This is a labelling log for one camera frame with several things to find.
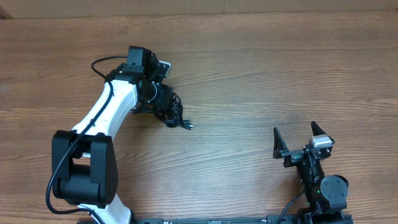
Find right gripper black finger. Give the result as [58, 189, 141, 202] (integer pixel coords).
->
[310, 121, 326, 136]
[273, 127, 289, 159]

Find black usb cables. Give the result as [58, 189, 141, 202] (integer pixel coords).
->
[131, 92, 194, 131]

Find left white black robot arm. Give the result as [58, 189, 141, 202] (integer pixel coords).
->
[45, 46, 172, 223]

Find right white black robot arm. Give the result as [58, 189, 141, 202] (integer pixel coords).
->
[273, 121, 353, 224]

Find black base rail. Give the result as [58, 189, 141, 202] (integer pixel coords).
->
[133, 213, 354, 224]

